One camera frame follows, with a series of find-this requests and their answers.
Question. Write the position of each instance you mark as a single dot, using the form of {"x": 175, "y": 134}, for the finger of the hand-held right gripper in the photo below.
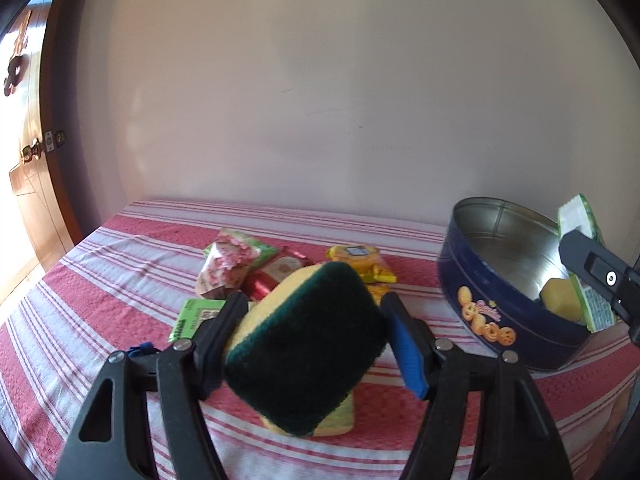
{"x": 595, "y": 265}

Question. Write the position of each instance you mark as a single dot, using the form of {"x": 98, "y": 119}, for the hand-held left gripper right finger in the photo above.
{"x": 406, "y": 355}

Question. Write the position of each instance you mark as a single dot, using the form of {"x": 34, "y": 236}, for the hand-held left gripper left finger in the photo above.
{"x": 220, "y": 332}

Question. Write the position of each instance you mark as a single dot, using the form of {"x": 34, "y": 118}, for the small green snack packet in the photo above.
{"x": 195, "y": 317}

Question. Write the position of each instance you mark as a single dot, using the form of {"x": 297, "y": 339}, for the green and white snack packet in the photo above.
{"x": 582, "y": 217}

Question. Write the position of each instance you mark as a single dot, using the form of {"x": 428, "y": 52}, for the green and yellow scouring sponge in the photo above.
{"x": 339, "y": 417}
{"x": 305, "y": 345}

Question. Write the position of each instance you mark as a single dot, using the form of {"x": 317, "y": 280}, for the blue round cookie tin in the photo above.
{"x": 500, "y": 310}

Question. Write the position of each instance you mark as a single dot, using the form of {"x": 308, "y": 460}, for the red snack packet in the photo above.
{"x": 262, "y": 284}

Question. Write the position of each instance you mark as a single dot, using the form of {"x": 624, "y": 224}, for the pink floral snack packet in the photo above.
{"x": 225, "y": 262}

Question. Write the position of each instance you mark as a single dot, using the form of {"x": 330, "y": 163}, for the light green snack packet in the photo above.
{"x": 265, "y": 255}

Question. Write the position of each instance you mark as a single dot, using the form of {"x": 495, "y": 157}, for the yellow biscuit packet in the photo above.
{"x": 352, "y": 254}

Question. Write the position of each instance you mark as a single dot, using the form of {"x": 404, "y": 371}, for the wooden door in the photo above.
{"x": 35, "y": 210}

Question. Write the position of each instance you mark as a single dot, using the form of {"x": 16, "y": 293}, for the metal door latch plate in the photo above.
{"x": 55, "y": 140}

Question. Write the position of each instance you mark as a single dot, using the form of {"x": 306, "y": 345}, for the brass door knob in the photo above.
{"x": 31, "y": 151}

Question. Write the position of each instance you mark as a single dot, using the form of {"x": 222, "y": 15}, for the dark hanging door ornament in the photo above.
{"x": 14, "y": 67}

